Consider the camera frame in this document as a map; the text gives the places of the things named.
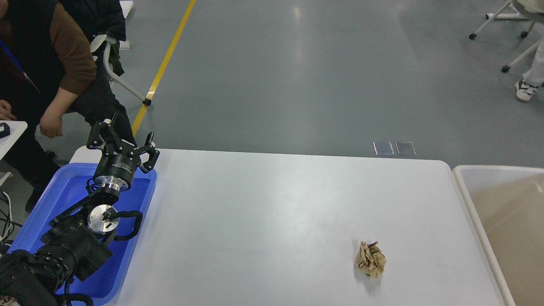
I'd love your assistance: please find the floor metal plate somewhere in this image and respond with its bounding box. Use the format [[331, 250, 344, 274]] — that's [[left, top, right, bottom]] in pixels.
[[395, 142, 417, 156], [373, 141, 395, 156]]

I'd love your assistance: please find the black cables bundle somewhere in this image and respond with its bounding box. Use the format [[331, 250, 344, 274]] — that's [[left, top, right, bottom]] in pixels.
[[0, 189, 23, 247]]

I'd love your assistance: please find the small black device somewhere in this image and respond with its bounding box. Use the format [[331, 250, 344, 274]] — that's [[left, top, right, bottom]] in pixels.
[[0, 122, 11, 139]]

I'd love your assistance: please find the white and black sneaker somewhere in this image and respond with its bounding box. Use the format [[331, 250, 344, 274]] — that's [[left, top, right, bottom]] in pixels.
[[515, 79, 538, 102]]

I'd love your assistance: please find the person in brown sweater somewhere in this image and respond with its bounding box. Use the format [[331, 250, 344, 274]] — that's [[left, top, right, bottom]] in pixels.
[[0, 0, 136, 213]]

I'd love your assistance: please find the white side table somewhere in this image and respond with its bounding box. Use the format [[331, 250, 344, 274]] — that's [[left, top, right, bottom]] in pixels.
[[0, 120, 28, 159]]

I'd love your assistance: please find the left floor metal plate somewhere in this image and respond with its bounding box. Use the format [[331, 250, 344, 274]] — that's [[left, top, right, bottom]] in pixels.
[[373, 141, 395, 156]]

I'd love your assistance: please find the white office chair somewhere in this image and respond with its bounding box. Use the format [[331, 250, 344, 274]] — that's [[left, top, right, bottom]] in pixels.
[[90, 0, 152, 106]]

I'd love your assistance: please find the right floor metal plate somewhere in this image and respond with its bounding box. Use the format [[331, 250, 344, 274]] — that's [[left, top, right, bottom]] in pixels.
[[395, 142, 417, 156]]

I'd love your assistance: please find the beige plastic bin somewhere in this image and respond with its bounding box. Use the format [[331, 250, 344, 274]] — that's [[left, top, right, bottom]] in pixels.
[[453, 165, 544, 306]]

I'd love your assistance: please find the blue plastic tray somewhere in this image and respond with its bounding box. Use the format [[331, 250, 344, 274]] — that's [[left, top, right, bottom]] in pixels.
[[8, 163, 157, 306]]

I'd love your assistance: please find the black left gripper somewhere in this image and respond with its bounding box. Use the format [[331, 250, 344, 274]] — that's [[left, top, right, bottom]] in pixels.
[[87, 121, 160, 191]]

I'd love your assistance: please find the crumpled brown paper ball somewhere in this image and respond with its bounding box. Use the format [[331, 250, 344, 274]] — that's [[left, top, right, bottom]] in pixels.
[[355, 241, 387, 279]]

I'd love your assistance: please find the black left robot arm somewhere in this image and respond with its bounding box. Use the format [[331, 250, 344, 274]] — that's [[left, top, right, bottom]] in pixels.
[[0, 119, 160, 306]]

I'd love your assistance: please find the white rolling chair base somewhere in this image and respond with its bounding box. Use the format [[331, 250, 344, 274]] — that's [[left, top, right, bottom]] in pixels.
[[467, 0, 543, 75]]

